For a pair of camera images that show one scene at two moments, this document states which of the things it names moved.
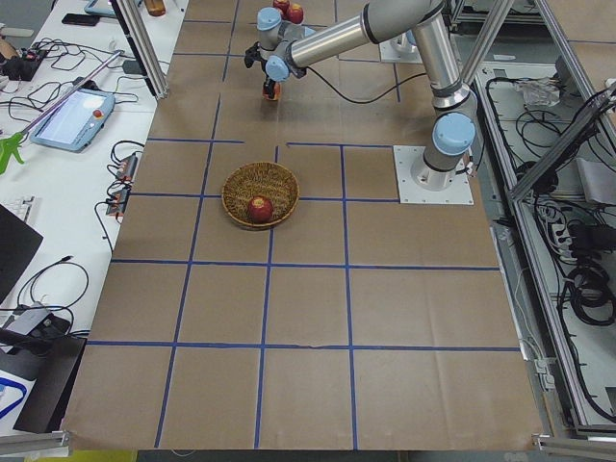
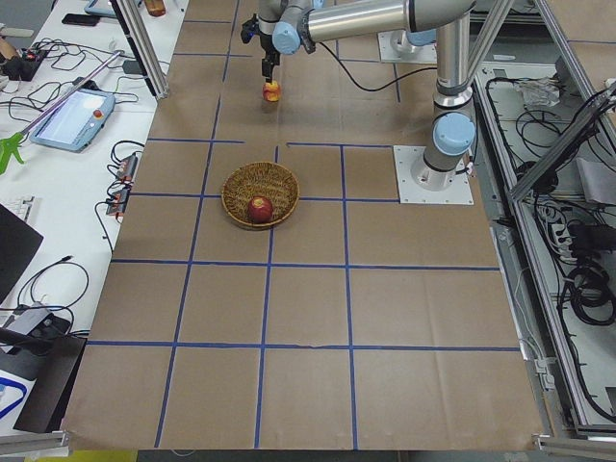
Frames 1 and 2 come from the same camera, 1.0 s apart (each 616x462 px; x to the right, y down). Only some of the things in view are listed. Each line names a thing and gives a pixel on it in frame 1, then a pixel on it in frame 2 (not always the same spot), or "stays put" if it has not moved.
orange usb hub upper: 128,167 stays put
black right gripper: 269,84 -> 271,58
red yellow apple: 276,91 stays put
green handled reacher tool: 10,144 stays put
